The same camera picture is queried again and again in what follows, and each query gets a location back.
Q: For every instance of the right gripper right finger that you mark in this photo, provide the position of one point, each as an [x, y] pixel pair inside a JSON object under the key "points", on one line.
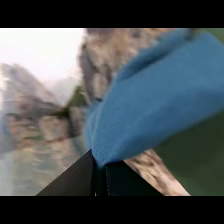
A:
{"points": [[127, 181]]}

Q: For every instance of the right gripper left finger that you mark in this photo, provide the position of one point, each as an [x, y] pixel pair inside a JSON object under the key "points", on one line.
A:
{"points": [[77, 180]]}

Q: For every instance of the blue garment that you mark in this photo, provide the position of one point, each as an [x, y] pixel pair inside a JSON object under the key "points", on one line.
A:
{"points": [[156, 100]]}

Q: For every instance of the dark green garment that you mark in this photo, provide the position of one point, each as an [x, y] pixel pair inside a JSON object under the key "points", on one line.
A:
{"points": [[196, 156]]}

